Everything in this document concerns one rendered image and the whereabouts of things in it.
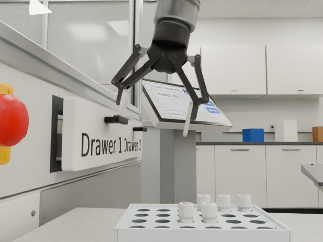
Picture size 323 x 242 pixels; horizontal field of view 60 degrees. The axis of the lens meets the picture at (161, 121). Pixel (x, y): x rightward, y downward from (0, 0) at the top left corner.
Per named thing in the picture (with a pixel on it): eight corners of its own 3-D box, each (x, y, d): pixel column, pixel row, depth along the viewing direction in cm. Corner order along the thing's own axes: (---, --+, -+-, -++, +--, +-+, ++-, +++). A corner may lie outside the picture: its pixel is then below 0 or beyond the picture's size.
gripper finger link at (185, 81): (168, 61, 59) (174, 58, 59) (195, 106, 58) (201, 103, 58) (167, 55, 55) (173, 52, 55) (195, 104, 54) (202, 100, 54)
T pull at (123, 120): (128, 125, 58) (128, 118, 58) (118, 121, 50) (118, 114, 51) (111, 125, 58) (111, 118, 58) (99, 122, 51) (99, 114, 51)
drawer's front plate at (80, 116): (124, 161, 68) (124, 115, 69) (72, 172, 40) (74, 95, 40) (117, 161, 68) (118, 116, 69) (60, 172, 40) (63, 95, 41)
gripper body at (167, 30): (193, 38, 61) (184, 79, 60) (155, 32, 62) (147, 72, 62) (193, 23, 54) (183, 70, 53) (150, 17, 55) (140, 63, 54)
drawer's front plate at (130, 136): (142, 155, 100) (142, 125, 101) (120, 160, 71) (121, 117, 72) (137, 155, 100) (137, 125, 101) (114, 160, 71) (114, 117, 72)
